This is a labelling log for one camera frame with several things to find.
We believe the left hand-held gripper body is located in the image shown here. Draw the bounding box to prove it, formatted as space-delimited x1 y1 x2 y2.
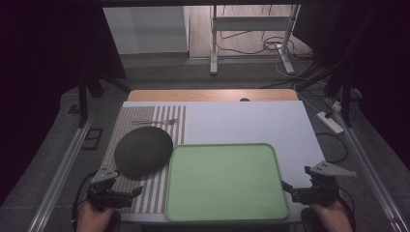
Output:
86 164 133 213

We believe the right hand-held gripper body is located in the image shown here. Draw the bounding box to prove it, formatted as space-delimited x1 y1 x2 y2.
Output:
291 160 358 207

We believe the person's left hand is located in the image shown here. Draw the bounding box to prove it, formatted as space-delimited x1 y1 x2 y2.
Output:
76 201 114 232

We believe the person's right hand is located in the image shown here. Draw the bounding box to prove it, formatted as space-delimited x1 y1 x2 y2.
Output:
310 199 354 232

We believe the dark round woven placemat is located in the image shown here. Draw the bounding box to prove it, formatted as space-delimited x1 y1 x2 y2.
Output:
114 126 174 178

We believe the white power strip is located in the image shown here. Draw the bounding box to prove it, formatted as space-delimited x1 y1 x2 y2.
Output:
315 111 345 135

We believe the green plastic tray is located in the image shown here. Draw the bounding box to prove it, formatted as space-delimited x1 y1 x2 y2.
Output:
163 143 290 222

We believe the silver metal fork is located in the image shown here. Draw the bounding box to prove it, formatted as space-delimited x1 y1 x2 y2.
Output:
131 118 179 127

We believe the striped grey white placemat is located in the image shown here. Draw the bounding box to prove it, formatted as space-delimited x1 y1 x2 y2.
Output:
101 104 188 215

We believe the white table cover sheet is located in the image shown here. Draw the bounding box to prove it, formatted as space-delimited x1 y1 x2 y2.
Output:
110 101 327 224

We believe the black metal stand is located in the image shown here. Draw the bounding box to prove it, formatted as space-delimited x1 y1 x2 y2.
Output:
294 61 364 129
76 69 132 130

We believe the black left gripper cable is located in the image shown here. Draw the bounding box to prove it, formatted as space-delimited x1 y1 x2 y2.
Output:
72 170 99 231

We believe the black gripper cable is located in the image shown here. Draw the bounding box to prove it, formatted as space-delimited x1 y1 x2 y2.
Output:
72 170 99 231
337 187 357 231

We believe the black looped floor cable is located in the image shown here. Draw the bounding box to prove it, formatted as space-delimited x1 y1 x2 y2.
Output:
314 131 349 164

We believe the black rectangular floor frame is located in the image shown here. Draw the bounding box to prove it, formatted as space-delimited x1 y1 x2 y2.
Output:
81 128 104 151

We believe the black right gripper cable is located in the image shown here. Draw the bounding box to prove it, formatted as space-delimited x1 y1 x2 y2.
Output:
337 187 357 231

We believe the aluminium floor rail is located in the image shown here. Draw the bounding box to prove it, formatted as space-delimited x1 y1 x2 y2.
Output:
27 117 95 232
332 109 410 232

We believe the tangle of floor cables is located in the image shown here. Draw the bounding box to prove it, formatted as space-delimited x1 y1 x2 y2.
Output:
216 28 318 90

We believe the white wall panel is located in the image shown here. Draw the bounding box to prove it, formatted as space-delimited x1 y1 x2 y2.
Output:
102 6 190 56

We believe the white metal desk frame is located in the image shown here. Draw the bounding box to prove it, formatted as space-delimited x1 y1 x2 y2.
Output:
209 4 302 76

